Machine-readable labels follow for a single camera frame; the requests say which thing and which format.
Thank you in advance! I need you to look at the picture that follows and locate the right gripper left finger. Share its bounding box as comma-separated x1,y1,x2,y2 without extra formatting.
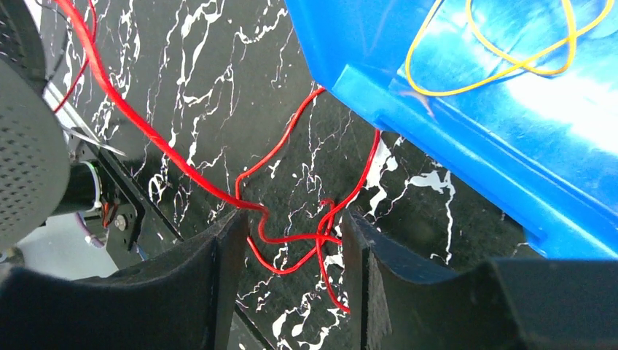
1,210,249,349

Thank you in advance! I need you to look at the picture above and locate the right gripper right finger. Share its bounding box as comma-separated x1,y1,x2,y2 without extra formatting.
342,211,617,349

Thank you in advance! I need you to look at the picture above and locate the dark grey cable spool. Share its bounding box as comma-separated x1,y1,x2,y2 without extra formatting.
1,1,69,250

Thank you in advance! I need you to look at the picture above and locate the red cable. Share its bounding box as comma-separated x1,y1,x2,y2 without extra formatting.
50,0,383,314

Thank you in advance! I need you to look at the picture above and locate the blue plastic bin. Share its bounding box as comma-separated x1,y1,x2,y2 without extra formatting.
286,1,617,259

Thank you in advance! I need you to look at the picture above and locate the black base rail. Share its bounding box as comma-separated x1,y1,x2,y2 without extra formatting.
43,82,271,350

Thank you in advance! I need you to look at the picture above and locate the yellow cable in bin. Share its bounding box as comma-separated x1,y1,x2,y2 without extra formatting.
404,0,614,98

